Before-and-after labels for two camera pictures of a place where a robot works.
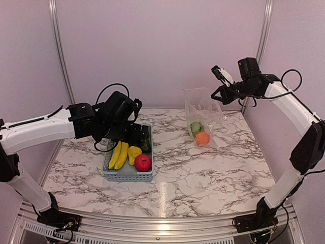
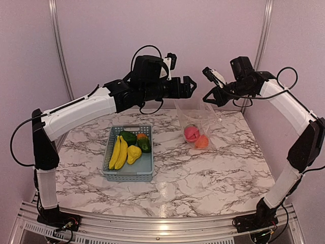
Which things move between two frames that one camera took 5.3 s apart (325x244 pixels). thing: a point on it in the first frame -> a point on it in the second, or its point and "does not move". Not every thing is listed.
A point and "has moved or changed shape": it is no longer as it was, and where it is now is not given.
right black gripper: (225, 98) does not move
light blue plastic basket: (128, 173) does not move
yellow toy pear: (132, 151) does not move
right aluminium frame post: (262, 40) does not move
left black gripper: (142, 137) -> (187, 92)
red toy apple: (142, 163) -> (191, 133)
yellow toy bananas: (119, 156) does not move
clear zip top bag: (203, 114) has moved or changed shape
